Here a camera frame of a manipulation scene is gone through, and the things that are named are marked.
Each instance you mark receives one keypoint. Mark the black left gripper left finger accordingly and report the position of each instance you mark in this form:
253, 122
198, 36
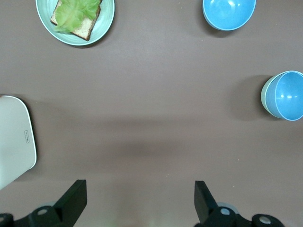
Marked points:
73, 201

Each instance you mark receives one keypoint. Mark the light green plate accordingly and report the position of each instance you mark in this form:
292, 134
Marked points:
105, 16

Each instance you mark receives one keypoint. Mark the brown table cover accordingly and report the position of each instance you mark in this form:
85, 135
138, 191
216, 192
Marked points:
151, 94

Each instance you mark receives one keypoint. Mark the blue bowl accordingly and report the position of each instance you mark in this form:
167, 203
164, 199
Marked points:
288, 97
228, 13

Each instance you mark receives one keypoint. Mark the toast slice with dark crust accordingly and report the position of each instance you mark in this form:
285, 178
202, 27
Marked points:
85, 29

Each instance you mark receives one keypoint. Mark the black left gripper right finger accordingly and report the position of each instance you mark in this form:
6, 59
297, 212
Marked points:
203, 203

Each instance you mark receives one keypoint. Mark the light green bowl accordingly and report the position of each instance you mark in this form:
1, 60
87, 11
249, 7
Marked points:
262, 97

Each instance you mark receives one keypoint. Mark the cream white toaster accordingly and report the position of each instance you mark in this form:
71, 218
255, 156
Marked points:
14, 142

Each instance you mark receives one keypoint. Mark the green lettuce leaf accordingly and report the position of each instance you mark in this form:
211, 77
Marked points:
73, 11

